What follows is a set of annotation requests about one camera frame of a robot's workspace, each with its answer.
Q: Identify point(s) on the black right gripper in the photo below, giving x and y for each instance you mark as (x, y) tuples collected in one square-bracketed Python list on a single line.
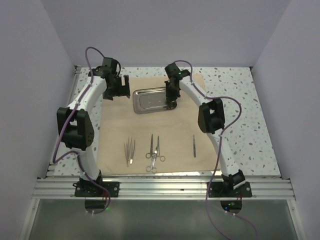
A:
[(170, 97)]

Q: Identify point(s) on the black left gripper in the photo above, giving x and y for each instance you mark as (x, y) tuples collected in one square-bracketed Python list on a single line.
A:
[(123, 90)]

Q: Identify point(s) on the steel instrument tray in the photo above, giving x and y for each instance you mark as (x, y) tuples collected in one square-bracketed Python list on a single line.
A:
[(151, 100)]

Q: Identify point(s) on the beige cloth wrap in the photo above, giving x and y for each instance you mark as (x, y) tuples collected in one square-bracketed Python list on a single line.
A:
[(175, 129)]

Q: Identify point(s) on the steel scalpel handle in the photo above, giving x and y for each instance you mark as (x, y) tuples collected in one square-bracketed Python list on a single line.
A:
[(194, 146)]

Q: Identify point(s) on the pointed steel tweezers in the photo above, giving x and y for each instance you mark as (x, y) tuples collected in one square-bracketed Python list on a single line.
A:
[(127, 150)]

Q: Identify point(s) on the blunt steel forceps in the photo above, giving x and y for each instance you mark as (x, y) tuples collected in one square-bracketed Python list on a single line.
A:
[(131, 151)]

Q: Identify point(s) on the steel hemostat clamp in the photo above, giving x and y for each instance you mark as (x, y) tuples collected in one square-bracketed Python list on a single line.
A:
[(162, 158)]

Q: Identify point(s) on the steel surgical scissors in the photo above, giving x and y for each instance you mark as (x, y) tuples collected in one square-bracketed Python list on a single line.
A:
[(153, 156), (151, 147)]

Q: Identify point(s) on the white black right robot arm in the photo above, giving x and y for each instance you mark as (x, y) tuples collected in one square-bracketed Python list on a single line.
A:
[(211, 120)]

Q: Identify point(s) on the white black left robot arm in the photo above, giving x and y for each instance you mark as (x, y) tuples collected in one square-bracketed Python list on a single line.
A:
[(75, 128)]

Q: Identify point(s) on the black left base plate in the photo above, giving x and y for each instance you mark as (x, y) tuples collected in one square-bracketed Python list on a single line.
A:
[(91, 191)]

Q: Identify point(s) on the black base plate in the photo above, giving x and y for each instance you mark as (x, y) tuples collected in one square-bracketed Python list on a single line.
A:
[(91, 191), (230, 191)]

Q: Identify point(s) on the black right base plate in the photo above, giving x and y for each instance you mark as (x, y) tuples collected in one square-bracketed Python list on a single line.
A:
[(230, 191)]

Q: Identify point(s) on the aluminium extrusion rail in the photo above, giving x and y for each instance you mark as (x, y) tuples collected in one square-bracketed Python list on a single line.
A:
[(157, 187)]

